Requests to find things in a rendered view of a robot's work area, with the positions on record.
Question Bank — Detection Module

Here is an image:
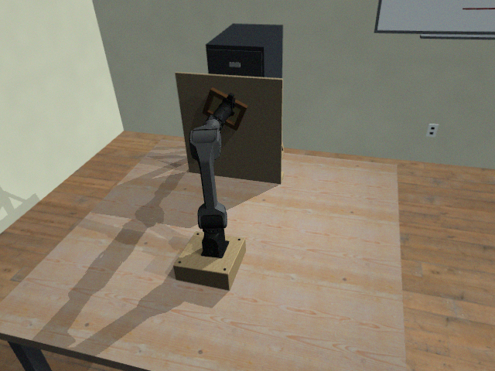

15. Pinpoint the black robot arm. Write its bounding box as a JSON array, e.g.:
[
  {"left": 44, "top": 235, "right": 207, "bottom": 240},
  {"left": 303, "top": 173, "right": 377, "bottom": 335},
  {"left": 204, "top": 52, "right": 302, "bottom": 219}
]
[{"left": 189, "top": 108, "right": 229, "bottom": 258}]

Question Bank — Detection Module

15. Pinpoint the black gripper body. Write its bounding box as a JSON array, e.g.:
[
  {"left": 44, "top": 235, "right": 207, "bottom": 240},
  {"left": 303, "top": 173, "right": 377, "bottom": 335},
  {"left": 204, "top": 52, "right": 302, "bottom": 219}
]
[{"left": 217, "top": 93, "right": 234, "bottom": 117}]

